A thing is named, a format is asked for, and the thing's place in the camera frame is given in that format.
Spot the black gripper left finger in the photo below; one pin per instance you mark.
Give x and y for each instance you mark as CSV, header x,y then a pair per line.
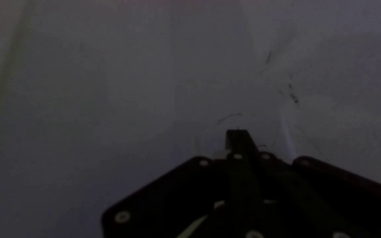
x,y
177,199

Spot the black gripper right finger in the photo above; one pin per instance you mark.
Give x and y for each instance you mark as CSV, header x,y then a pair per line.
x,y
322,199

